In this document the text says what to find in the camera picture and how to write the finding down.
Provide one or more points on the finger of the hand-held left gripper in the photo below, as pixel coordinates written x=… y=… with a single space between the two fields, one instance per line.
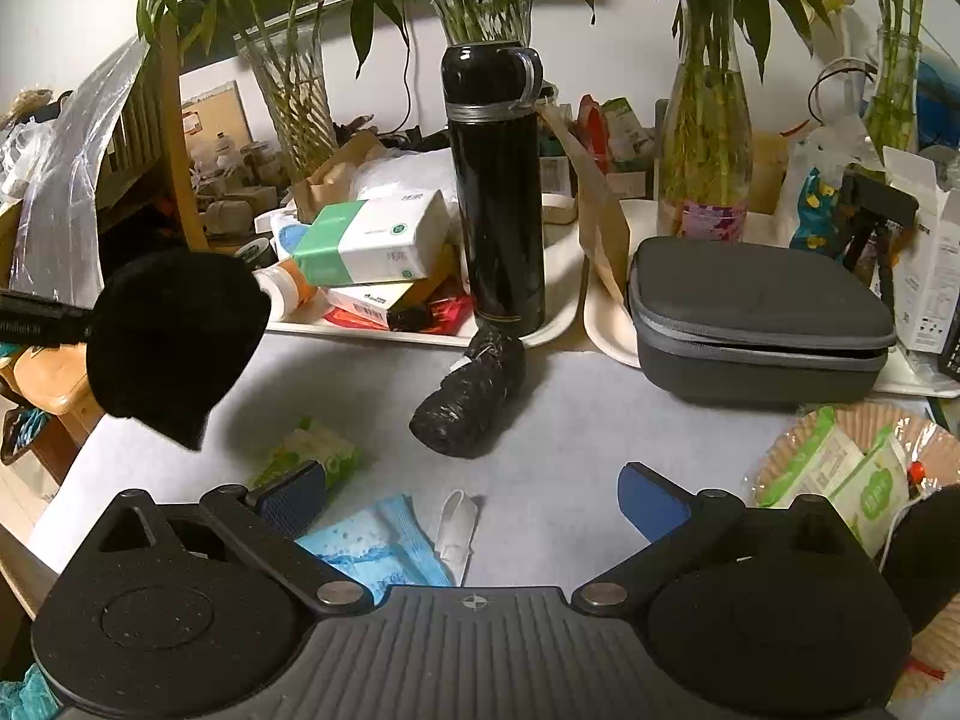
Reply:
x=41 y=322

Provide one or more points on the black mini tripod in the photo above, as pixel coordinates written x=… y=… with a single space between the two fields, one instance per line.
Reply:
x=877 y=225

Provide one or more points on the woven basket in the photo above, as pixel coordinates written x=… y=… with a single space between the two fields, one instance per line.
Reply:
x=945 y=435

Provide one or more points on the crumpled green packet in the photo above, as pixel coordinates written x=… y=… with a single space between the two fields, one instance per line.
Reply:
x=307 y=454

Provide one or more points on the black cloth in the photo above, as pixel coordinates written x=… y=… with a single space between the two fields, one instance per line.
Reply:
x=172 y=345

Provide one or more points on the white carton box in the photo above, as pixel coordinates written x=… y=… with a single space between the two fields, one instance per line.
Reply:
x=926 y=270

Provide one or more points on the red packet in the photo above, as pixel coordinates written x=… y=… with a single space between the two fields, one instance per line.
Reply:
x=442 y=315

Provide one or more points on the green white tissue pack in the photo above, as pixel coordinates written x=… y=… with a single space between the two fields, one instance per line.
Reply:
x=367 y=240

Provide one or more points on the white plastic bag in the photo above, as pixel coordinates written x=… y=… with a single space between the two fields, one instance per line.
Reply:
x=405 y=176

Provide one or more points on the orange tube white cap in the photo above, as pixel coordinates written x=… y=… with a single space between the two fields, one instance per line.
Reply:
x=289 y=286

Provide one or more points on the black trash bag roll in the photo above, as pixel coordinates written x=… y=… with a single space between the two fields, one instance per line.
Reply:
x=469 y=397

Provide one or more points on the black tape roll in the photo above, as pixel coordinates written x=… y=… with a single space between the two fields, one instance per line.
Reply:
x=256 y=253

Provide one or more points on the blue plastic packet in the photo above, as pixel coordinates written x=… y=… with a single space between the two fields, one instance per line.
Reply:
x=375 y=547

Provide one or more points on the brown paper bag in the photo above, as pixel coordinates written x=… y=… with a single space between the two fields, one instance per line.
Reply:
x=592 y=202

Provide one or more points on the blue yellow patterned bag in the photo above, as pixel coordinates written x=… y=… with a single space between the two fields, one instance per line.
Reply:
x=816 y=210

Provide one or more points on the green wipes packet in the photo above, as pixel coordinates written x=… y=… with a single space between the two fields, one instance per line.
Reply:
x=814 y=457
x=874 y=487

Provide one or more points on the wooden chair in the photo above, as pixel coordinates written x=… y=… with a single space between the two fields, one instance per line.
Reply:
x=184 y=165

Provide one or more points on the bamboo in bottle-shaped vase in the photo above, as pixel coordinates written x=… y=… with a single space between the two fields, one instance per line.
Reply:
x=705 y=165

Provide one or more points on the white plastic spoon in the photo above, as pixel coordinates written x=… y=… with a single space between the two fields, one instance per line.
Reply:
x=457 y=529

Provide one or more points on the grey zip case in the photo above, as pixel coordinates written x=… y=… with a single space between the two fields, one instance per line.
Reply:
x=757 y=322

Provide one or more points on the black thermos bottle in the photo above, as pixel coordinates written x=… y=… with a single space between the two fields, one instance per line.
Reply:
x=499 y=210

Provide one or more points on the bamboo in slim glass vase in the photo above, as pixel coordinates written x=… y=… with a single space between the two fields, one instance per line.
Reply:
x=892 y=112

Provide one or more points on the red white flat box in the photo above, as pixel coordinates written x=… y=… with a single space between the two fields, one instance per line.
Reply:
x=367 y=304

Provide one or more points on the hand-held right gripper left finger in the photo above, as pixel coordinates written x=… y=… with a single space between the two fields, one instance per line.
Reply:
x=292 y=499

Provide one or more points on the silver foil sheet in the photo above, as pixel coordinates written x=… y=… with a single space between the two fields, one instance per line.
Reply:
x=67 y=187

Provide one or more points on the black eye mask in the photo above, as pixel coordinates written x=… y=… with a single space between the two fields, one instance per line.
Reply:
x=922 y=562

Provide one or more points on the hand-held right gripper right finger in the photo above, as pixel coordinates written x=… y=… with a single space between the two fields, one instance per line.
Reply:
x=652 y=506

